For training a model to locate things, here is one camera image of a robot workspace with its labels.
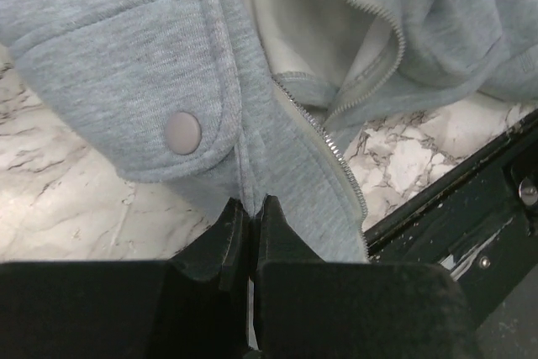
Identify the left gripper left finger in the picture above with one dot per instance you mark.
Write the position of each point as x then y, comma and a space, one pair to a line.
193, 305

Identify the grey zip jacket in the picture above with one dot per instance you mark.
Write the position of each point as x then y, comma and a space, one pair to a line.
223, 99

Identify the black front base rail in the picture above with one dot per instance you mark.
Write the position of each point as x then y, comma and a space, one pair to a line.
472, 221

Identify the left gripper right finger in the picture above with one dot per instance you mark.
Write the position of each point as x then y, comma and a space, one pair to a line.
305, 307

